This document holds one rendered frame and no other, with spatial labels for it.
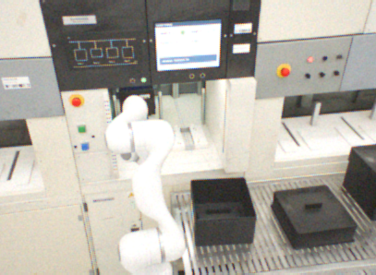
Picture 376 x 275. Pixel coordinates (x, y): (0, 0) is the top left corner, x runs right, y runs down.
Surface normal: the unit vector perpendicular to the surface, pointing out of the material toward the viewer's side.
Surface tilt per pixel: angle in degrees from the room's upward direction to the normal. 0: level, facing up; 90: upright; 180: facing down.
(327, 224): 0
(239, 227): 90
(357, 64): 90
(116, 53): 90
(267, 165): 90
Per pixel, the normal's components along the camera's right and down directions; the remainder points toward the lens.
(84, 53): 0.17, 0.55
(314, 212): 0.00, -0.83
